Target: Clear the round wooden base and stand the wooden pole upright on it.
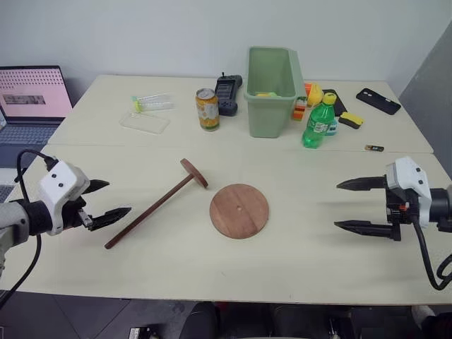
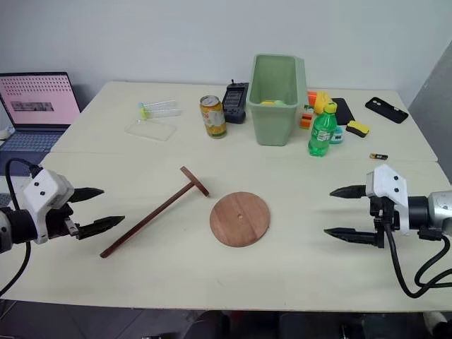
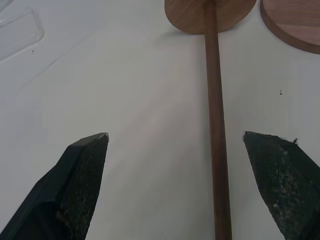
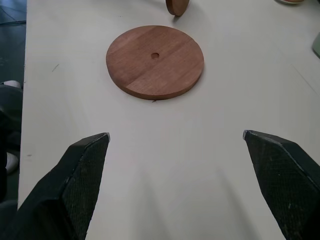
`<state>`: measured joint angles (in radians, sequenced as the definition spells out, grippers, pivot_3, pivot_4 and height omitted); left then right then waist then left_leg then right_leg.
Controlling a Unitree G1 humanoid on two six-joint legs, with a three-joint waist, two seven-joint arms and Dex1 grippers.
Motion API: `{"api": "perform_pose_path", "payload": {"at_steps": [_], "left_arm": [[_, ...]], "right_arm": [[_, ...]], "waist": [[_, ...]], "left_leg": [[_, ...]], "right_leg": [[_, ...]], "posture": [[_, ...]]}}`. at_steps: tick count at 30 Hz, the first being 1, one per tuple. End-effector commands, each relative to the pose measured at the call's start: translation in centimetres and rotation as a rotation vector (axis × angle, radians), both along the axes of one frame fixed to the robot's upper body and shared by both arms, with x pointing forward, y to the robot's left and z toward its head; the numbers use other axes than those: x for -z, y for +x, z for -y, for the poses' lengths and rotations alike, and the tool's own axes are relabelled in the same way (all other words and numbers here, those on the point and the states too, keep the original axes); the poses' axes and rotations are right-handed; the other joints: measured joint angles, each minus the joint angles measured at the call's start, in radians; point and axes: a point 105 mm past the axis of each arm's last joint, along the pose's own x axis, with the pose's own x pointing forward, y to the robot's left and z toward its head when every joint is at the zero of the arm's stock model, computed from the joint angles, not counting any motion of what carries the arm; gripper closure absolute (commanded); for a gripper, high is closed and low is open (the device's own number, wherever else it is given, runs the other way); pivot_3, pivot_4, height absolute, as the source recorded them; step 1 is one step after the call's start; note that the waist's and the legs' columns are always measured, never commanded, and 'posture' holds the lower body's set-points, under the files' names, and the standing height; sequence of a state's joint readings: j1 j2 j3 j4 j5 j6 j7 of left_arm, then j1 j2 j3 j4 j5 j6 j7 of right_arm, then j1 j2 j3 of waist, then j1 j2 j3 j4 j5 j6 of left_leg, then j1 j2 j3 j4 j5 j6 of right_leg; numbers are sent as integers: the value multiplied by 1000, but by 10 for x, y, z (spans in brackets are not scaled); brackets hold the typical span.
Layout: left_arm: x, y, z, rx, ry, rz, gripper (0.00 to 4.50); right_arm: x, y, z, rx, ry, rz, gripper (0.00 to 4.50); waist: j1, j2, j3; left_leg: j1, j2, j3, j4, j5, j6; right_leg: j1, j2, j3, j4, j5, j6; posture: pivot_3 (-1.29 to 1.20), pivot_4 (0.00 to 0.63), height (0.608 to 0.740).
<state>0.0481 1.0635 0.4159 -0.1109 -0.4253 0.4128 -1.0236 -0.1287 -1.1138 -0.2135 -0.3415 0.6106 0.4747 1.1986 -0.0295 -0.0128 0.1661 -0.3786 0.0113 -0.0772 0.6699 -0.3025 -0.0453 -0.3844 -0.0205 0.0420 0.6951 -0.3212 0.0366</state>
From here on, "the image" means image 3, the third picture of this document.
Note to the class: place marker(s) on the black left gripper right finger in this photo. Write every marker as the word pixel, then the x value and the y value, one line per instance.
pixel 280 185

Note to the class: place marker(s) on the wooden stand with round base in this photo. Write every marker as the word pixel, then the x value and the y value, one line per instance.
pixel 217 117

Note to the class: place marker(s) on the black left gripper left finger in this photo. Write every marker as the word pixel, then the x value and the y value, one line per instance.
pixel 67 190

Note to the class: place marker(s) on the clear plastic tray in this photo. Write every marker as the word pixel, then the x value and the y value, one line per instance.
pixel 17 30

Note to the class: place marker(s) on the round wooden disc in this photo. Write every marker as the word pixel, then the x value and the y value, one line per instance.
pixel 295 20

